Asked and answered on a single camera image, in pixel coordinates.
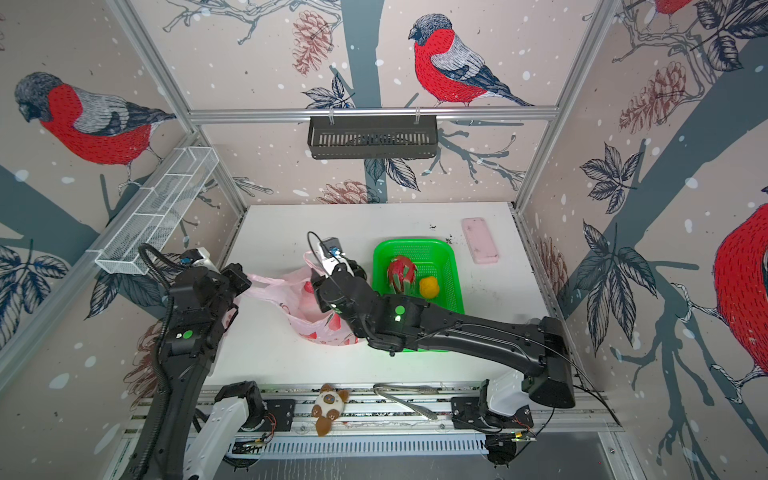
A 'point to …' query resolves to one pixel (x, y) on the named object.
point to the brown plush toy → (329, 403)
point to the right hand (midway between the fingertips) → (314, 270)
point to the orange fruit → (429, 287)
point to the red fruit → (401, 273)
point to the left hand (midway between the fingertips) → (237, 262)
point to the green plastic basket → (437, 258)
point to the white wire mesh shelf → (161, 208)
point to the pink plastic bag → (298, 300)
